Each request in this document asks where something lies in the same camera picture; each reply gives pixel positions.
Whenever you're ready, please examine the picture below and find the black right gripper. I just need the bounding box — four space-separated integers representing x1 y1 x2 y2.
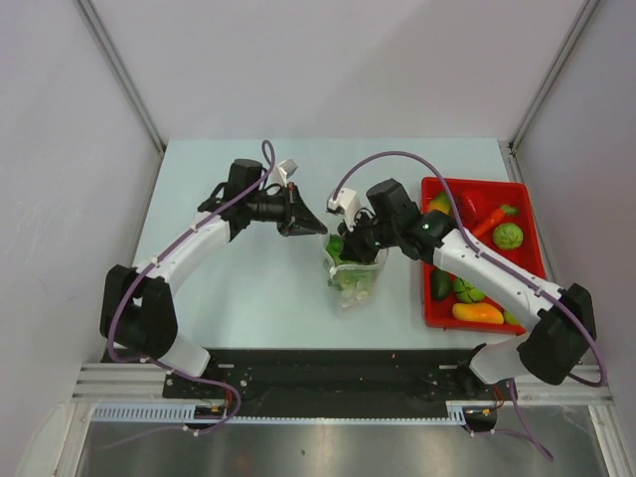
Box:
338 208 399 265

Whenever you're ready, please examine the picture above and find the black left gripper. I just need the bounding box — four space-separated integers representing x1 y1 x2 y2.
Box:
246 183 326 238

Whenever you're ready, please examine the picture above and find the green toy leafy vegetable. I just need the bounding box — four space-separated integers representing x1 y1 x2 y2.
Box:
325 235 344 266

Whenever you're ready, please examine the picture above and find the clear polka-dot zip bag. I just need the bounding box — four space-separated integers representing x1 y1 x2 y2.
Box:
322 235 389 311

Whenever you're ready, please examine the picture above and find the dark green toy avocado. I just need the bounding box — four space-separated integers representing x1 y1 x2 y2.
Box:
429 268 452 301

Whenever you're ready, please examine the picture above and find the red toy bell pepper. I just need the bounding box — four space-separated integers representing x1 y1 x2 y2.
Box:
457 190 487 223

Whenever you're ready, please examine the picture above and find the orange toy carrot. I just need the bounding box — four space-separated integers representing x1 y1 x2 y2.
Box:
471 205 519 239

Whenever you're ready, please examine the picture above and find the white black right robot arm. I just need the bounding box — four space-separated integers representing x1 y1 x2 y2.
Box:
327 179 596 398

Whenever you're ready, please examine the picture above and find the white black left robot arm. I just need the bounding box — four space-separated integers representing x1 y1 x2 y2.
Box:
99 159 327 398

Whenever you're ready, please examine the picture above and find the yellow green toy fruit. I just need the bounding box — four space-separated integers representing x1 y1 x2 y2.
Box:
427 192 452 216

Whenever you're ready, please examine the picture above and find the green toy split vegetable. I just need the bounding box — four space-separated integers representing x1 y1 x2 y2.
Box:
452 277 486 304

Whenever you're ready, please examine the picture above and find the yellow orange toy mango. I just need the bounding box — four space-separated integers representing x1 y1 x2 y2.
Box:
451 303 505 325

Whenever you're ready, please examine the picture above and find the red plastic tray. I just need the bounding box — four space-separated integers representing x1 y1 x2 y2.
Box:
422 179 547 335

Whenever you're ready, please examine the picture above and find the light green toy cabbage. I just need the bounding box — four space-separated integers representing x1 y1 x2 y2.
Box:
492 223 525 250

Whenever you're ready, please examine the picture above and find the light green toy pear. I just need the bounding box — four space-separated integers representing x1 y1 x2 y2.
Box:
503 310 523 328

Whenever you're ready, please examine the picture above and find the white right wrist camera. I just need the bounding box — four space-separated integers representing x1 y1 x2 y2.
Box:
326 188 362 232

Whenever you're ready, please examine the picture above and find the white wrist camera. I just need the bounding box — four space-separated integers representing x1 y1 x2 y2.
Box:
326 188 362 232
269 159 298 188

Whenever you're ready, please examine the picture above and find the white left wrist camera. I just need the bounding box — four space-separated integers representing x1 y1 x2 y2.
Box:
269 159 298 188

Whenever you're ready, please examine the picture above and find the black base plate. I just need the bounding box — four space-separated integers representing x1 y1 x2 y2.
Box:
161 350 510 432

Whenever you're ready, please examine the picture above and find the aluminium frame rail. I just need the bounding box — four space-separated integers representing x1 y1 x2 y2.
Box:
69 362 170 403

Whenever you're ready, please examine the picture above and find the white cable duct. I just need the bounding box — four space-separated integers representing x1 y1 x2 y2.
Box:
91 402 196 422

